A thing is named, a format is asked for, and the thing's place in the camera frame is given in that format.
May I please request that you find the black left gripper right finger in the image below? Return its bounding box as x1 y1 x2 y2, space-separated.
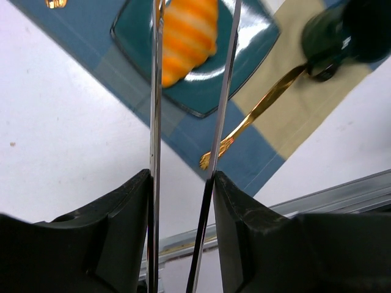
214 172 390 292

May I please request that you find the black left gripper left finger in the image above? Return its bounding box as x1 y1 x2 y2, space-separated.
1 169 150 292

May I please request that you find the large orange striped croissant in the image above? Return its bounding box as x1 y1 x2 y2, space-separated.
162 0 219 88

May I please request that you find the gold spoon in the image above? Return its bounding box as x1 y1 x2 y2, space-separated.
217 63 308 159

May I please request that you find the blue beige patchwork placemat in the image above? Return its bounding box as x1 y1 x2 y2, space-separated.
15 1 379 195

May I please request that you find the teal square plate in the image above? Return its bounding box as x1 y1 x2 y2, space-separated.
111 0 280 118

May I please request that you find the dark green mug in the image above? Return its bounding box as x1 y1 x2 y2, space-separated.
301 1 390 82

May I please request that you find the gold fork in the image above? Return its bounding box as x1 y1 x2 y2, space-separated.
45 0 68 9

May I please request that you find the aluminium table frame rail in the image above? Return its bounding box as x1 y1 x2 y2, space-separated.
139 169 391 281

